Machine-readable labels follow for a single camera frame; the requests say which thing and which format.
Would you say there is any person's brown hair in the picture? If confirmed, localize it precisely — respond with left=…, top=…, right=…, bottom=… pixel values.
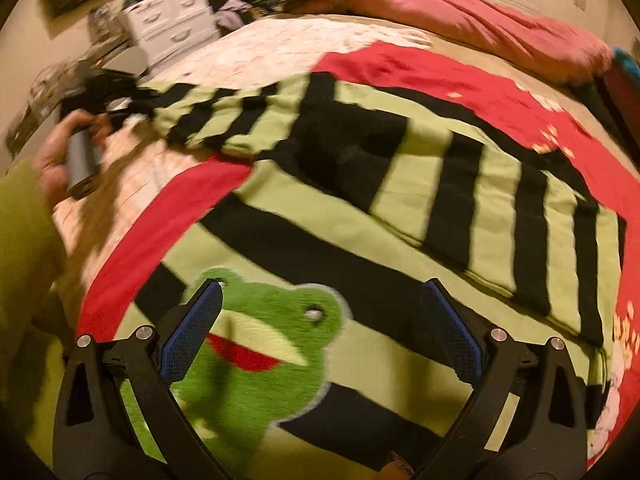
left=62, top=127, right=168, bottom=293

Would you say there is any person's left hand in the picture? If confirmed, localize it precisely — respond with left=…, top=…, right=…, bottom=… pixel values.
left=32, top=111, right=114, bottom=209

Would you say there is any red floral blanket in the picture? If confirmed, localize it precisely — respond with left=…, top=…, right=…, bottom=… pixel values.
left=75, top=42, right=640, bottom=471

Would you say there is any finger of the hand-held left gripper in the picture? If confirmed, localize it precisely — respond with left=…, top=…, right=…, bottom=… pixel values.
left=107, top=87, right=156, bottom=126

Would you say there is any green black striped frog sweater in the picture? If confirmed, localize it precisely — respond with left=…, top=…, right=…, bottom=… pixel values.
left=120, top=72, right=626, bottom=480

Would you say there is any beige bed sheet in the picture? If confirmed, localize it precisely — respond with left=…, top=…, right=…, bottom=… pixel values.
left=280, top=12, right=608, bottom=111

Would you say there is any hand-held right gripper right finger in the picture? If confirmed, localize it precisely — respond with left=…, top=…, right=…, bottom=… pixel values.
left=415, top=278, right=588, bottom=480

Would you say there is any white quilted bedspread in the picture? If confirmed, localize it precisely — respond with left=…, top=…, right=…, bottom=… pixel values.
left=52, top=21, right=436, bottom=241

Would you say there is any colourful striped pillow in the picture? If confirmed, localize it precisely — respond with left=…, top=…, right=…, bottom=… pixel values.
left=595, top=47, right=640, bottom=133

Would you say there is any white drawer chest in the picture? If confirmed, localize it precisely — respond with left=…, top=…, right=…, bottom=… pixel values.
left=122, top=0, right=221, bottom=68

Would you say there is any pink pillow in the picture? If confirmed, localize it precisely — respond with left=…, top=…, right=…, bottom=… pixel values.
left=340, top=0, right=616, bottom=83

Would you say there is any pile of dark clothes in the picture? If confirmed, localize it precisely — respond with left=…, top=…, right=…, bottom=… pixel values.
left=207, top=0, right=286, bottom=31

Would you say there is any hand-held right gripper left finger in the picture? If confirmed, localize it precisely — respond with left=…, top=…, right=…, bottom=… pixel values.
left=52, top=280, right=236, bottom=480

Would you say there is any cluttered side table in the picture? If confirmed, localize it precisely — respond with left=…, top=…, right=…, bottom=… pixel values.
left=5, top=2, right=148, bottom=148

